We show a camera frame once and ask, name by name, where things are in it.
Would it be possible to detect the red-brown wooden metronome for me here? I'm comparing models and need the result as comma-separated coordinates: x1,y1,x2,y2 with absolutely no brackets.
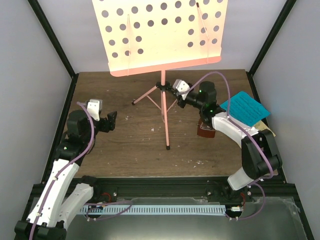
197,119,216,139

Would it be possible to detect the blue sheet music booklet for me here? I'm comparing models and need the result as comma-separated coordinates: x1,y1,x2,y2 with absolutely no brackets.
229,91,271,127

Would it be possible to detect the pink tripod music stand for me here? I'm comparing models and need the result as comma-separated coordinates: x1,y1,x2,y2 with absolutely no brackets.
91,0,230,151

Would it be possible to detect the yellow sheet music page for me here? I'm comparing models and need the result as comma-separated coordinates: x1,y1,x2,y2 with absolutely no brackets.
254,120,276,137

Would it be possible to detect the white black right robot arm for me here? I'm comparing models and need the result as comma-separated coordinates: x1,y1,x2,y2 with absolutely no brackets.
166,79,283,202

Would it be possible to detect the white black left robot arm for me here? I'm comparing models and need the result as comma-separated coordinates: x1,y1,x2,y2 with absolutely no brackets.
14,109,118,240

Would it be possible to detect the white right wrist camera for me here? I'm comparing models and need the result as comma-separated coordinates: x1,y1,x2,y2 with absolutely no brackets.
172,79,191,101

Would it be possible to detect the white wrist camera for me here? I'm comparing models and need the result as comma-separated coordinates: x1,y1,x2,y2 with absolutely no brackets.
172,79,191,101
86,99,103,122

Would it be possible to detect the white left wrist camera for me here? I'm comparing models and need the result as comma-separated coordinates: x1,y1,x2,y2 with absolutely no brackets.
86,99,103,122

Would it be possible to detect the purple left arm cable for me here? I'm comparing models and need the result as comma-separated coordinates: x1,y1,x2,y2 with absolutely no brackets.
28,101,133,240

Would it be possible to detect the light blue slotted cable duct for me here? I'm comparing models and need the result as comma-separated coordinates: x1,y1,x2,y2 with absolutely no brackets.
78,204,226,216

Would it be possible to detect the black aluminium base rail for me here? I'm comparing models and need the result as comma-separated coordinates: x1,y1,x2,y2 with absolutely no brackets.
32,176,296,203

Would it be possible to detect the black frame post left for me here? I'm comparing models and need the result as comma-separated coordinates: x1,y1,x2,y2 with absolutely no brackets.
27,0,76,78

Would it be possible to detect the black frame post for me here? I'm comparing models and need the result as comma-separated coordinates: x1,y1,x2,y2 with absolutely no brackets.
27,0,76,78
248,0,297,76

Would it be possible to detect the black frame post right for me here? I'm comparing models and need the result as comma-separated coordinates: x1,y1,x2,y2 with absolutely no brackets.
248,0,297,76

